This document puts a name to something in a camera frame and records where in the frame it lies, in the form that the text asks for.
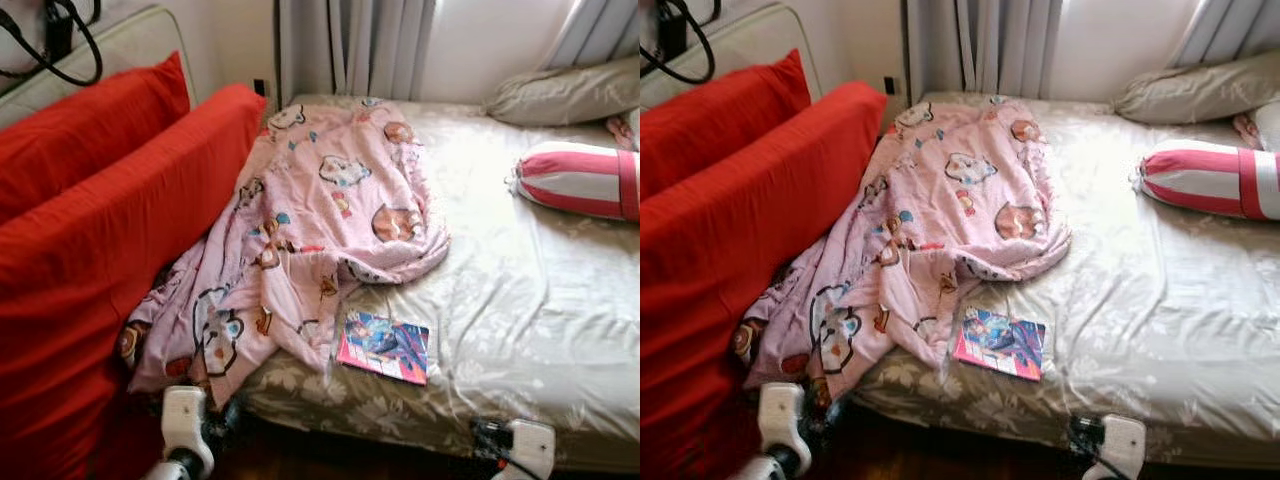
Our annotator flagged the colourful comic book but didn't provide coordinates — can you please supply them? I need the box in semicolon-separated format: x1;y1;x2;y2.
952;306;1047;382
336;310;431;386

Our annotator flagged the bed with beige floral sheet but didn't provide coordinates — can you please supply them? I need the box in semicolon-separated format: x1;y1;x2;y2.
830;92;1280;471
205;93;640;473

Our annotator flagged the red cushion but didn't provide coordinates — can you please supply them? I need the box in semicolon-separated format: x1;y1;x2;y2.
640;81;888;480
0;83;268;480
640;48;813;201
0;52;191;223

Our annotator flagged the pink cartoon print blanket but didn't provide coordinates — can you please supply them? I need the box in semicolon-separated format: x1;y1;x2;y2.
118;97;451;409
733;97;1073;403

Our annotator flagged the red white striped bolster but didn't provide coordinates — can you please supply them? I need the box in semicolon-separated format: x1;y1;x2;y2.
1133;139;1280;222
512;141;640;222

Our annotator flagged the beige pillow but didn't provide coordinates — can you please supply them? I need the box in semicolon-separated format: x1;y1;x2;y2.
484;55;640;127
1112;50;1280;126

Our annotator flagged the beige padded headboard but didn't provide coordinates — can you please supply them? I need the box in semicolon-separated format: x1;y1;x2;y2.
640;3;823;109
0;5;196;129

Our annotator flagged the grey curtain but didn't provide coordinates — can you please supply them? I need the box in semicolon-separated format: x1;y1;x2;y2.
905;0;1063;101
1170;0;1280;69
545;0;640;71
278;0;437;109

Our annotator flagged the black power adapter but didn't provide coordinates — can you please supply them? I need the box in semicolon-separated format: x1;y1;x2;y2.
44;8;73;59
657;0;689;59

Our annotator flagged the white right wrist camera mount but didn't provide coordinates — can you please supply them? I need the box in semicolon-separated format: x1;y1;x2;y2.
497;419;557;480
1095;414;1148;480

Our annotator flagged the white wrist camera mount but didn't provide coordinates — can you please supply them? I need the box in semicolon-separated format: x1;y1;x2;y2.
497;419;557;480
1095;414;1148;480
758;383;813;471
160;386;215;476

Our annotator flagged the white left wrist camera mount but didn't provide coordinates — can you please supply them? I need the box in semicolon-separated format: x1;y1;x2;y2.
758;383;813;471
160;386;215;476

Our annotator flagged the black cable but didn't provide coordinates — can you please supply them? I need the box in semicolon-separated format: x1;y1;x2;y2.
0;0;104;87
640;0;716;85

